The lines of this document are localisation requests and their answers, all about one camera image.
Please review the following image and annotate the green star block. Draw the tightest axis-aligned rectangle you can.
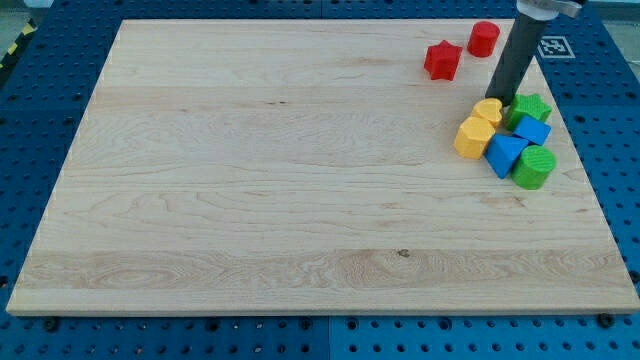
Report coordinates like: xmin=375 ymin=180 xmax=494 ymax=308
xmin=504 ymin=94 xmax=552 ymax=131

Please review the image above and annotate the red star block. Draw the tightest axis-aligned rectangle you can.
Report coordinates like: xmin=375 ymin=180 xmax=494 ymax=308
xmin=424 ymin=40 xmax=462 ymax=81

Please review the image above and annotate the yellow heart block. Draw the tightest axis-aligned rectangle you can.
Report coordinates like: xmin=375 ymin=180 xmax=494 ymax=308
xmin=471 ymin=98 xmax=503 ymax=128

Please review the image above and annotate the wooden board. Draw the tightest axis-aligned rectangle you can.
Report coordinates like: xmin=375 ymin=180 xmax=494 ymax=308
xmin=7 ymin=19 xmax=639 ymax=316

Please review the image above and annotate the yellow hexagon block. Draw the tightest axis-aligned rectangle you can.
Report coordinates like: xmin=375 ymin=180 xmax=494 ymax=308
xmin=454 ymin=117 xmax=496 ymax=159

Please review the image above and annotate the blue triangle block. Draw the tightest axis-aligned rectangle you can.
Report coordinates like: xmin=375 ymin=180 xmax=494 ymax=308
xmin=485 ymin=134 xmax=529 ymax=179

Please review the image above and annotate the green cylinder block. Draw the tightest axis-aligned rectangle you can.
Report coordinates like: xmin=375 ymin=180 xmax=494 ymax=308
xmin=511 ymin=145 xmax=556 ymax=190

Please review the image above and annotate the red cylinder block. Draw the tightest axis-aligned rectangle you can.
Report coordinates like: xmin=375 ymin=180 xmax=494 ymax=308
xmin=467 ymin=21 xmax=501 ymax=58

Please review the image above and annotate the blue cube block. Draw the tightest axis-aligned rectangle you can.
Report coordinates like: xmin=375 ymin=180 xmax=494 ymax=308
xmin=513 ymin=115 xmax=551 ymax=146

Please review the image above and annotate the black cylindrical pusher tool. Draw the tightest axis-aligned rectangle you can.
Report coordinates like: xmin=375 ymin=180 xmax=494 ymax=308
xmin=485 ymin=13 xmax=548 ymax=106

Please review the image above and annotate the white fiducial marker tag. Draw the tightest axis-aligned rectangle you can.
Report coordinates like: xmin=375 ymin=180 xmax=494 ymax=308
xmin=537 ymin=35 xmax=575 ymax=59

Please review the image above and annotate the grey tool mount clamp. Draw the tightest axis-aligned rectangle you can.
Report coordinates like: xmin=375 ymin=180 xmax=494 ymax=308
xmin=516 ymin=0 xmax=585 ymax=21

